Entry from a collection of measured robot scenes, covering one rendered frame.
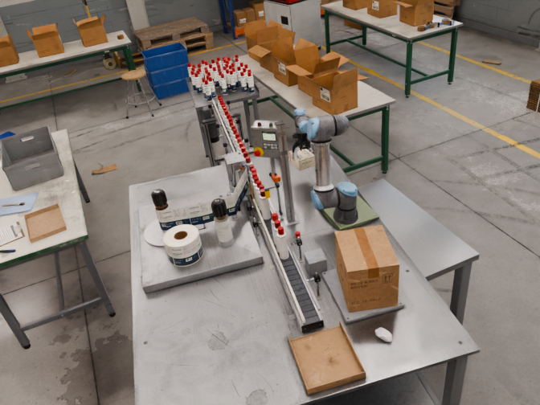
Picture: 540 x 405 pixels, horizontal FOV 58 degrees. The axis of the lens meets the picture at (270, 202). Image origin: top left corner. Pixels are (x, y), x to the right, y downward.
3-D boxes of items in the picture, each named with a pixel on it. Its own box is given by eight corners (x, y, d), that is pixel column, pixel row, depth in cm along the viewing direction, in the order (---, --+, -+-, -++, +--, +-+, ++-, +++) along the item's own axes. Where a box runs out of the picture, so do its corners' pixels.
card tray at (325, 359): (288, 341, 230) (287, 335, 227) (340, 325, 233) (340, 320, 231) (308, 394, 205) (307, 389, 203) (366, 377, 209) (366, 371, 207)
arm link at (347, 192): (359, 207, 288) (361, 189, 280) (337, 211, 286) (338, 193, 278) (352, 196, 297) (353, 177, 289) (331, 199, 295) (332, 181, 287)
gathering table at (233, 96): (202, 154, 565) (186, 77, 513) (255, 142, 574) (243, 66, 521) (212, 186, 506) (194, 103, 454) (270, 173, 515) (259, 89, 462)
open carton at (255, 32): (239, 57, 592) (234, 26, 571) (272, 48, 605) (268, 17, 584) (252, 66, 562) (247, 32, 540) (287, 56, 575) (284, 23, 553)
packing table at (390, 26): (322, 55, 793) (320, 6, 749) (365, 44, 814) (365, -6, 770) (406, 100, 622) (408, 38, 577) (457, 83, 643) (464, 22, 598)
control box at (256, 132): (260, 149, 291) (255, 120, 280) (287, 151, 285) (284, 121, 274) (254, 157, 283) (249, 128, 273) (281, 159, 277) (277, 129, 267)
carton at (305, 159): (289, 161, 342) (288, 151, 338) (305, 155, 345) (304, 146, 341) (300, 170, 329) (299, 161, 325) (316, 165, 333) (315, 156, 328)
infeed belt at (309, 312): (237, 166, 366) (236, 161, 363) (248, 164, 367) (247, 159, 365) (304, 330, 232) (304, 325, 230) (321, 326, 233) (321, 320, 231)
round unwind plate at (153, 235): (143, 222, 313) (142, 221, 313) (190, 211, 318) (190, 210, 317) (145, 252, 288) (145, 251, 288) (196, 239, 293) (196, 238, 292)
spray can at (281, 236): (278, 255, 272) (274, 226, 261) (288, 252, 273) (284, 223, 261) (280, 261, 268) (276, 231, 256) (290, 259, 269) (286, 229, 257)
